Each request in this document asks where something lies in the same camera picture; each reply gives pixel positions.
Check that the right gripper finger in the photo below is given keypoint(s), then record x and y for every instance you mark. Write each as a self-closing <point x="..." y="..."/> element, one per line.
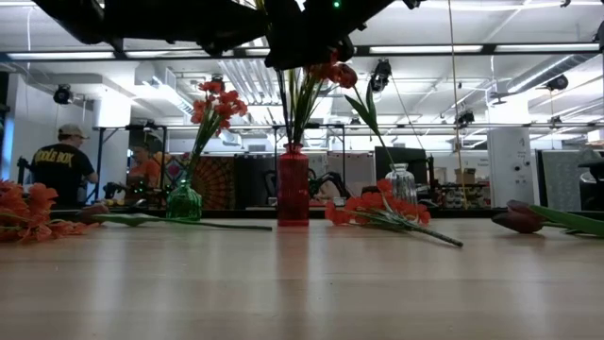
<point x="297" y="49"/>
<point x="342" y="49"/>

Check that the dark red tulip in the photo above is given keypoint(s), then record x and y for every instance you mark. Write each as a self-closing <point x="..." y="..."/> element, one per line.
<point x="519" y="221"/>
<point x="132" y="219"/>
<point x="349" y="76"/>

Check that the red flower bunch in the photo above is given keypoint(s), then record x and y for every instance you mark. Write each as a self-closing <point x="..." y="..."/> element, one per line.
<point x="219" y="106"/>
<point x="373" y="200"/>

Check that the red glass vase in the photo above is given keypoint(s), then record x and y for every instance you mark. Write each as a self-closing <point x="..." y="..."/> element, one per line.
<point x="293" y="189"/>

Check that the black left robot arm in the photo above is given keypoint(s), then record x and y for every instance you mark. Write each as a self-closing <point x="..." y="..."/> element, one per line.
<point x="118" y="19"/>

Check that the black background robot arm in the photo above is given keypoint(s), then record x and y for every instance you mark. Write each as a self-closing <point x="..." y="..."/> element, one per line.
<point x="332" y="181"/>

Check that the clear glass vase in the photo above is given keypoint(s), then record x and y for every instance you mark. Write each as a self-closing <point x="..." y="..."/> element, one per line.
<point x="402" y="184"/>

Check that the green glass vase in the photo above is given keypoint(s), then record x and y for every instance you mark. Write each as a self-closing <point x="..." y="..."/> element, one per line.
<point x="184" y="205"/>

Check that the black ceiling spotlight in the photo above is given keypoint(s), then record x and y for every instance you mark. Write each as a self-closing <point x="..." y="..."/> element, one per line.
<point x="380" y="75"/>
<point x="217" y="78"/>
<point x="62" y="95"/>
<point x="466" y="118"/>
<point x="558" y="83"/>

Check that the black monitor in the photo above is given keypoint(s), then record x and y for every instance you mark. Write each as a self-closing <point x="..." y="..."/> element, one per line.
<point x="410" y="156"/>

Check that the person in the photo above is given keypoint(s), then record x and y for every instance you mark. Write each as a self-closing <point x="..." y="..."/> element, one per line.
<point x="61" y="170"/>
<point x="148" y="172"/>

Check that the overhead light bar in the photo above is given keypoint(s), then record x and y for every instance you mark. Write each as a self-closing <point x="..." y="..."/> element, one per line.
<point x="61" y="56"/>

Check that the cardboard box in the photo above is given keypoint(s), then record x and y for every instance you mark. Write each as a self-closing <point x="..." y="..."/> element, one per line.
<point x="467" y="175"/>

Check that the white cabinet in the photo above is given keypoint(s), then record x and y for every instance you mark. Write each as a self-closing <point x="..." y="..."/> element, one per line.
<point x="512" y="165"/>

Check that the grey partition panel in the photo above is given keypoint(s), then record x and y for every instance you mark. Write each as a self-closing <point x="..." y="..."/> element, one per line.
<point x="561" y="179"/>

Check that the black office chair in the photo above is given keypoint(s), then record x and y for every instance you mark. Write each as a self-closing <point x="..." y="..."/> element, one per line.
<point x="593" y="186"/>

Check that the patterned wall tapestry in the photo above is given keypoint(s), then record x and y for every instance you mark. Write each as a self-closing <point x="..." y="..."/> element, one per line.
<point x="217" y="184"/>

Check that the black aluminium table frame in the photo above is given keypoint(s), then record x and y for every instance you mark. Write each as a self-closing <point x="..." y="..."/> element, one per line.
<point x="245" y="214"/>

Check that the black background station frame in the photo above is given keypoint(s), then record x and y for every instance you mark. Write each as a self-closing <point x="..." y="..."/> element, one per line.
<point x="99" y="137"/>

